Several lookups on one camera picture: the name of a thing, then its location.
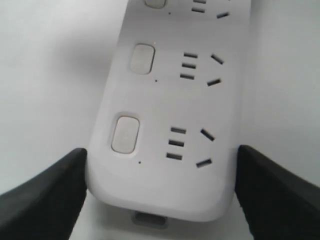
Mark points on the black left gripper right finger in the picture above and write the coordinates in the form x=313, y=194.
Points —
x=277, y=204

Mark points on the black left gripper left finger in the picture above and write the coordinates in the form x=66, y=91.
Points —
x=47, y=206

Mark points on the white five-outlet power strip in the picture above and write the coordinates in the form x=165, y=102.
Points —
x=167, y=130

